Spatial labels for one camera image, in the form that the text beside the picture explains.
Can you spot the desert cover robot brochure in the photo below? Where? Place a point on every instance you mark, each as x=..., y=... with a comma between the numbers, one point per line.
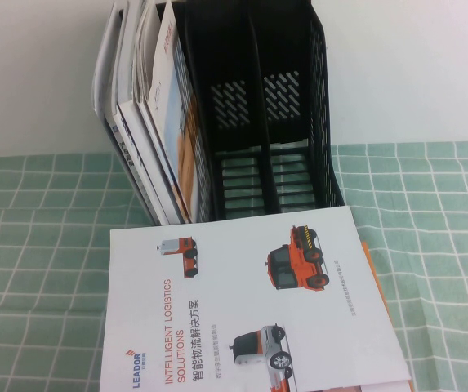
x=172, y=102

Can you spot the white book blue spine text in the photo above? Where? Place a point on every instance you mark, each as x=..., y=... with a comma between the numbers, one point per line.
x=129, y=122

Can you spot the orange book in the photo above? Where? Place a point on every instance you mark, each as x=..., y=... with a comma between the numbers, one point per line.
x=370, y=261

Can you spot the black mesh book holder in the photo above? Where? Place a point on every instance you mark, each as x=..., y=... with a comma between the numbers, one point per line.
x=233, y=49

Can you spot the green checkered tablecloth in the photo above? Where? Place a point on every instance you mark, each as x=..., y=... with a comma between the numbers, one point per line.
x=33, y=265

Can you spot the white Leador logistics brochure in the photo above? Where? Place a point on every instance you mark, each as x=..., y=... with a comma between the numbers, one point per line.
x=237, y=294

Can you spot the grey white glossy folder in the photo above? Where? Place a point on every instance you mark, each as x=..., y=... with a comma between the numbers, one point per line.
x=103, y=61

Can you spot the white brochure pink print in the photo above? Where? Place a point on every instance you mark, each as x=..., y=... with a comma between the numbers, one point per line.
x=380, y=388

